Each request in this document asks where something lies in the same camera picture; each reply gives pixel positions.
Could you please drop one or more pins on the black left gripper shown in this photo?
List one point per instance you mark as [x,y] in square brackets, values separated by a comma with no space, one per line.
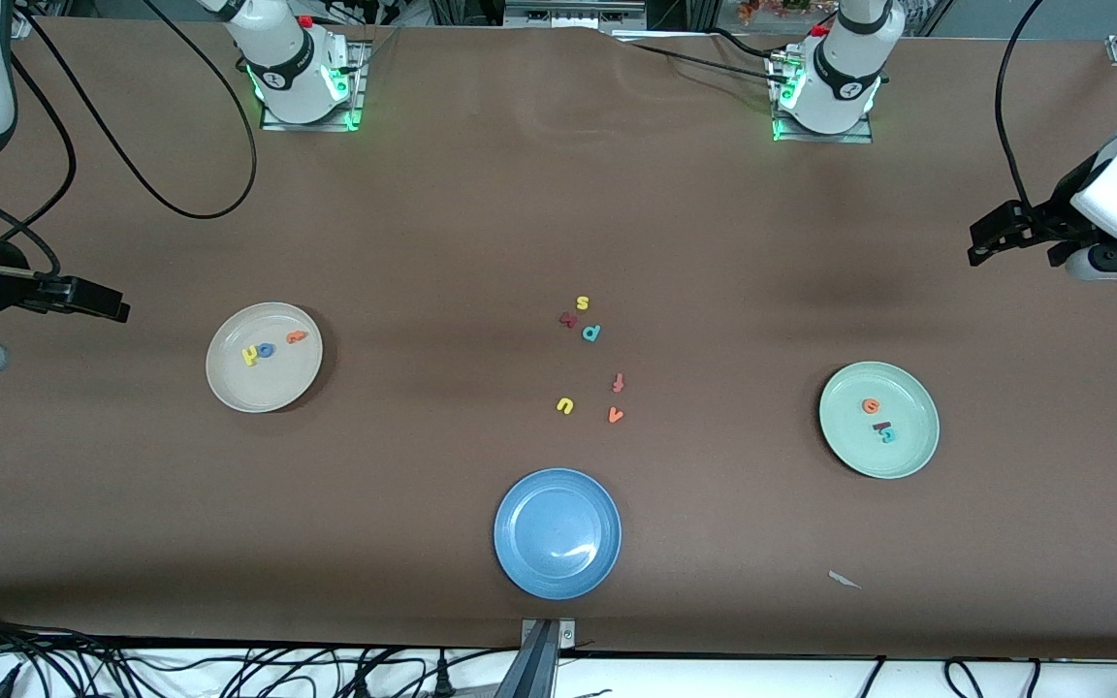
[1049,221]

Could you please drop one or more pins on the yellow letter h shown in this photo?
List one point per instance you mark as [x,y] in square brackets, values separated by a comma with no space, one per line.
[249,357]

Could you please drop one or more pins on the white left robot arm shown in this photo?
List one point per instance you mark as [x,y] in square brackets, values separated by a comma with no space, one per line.
[845,68]

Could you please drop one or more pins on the beige brown plate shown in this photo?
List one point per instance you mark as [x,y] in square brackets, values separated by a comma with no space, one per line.
[264,383]

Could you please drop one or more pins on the brown table cover sheet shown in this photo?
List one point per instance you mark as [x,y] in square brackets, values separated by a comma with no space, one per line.
[132,533]

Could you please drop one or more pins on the green plate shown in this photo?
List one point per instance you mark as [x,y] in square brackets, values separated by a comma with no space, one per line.
[908,456]

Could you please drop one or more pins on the white paper scrap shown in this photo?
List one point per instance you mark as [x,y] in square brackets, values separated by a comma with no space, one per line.
[844,580]

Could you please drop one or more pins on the silver background device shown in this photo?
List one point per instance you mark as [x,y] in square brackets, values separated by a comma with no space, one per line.
[573,12]

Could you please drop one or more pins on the blue plate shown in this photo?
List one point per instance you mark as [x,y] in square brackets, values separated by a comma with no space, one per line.
[558,533]

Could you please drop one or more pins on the dark aluminium profile post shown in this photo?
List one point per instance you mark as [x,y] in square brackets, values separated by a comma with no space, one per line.
[534,669]

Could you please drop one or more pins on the silver metal bracket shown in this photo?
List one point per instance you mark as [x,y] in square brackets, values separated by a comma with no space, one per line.
[566,632]

